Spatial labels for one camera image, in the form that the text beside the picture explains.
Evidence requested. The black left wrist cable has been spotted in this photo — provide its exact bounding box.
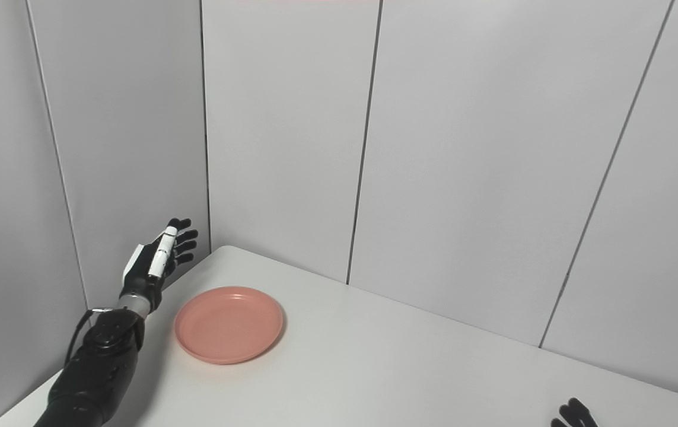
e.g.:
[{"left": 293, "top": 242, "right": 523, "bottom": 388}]
[{"left": 63, "top": 307, "right": 115, "bottom": 368}]

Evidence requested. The pink round plate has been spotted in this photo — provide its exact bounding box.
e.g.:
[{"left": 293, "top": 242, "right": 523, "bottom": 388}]
[{"left": 174, "top": 286, "right": 285, "bottom": 365}]

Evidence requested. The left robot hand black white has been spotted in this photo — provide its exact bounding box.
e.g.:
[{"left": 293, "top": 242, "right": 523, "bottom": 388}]
[{"left": 119, "top": 218, "right": 199, "bottom": 315}]

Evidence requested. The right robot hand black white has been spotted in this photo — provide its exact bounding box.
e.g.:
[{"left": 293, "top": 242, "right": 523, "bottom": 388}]
[{"left": 550, "top": 397, "right": 599, "bottom": 427}]

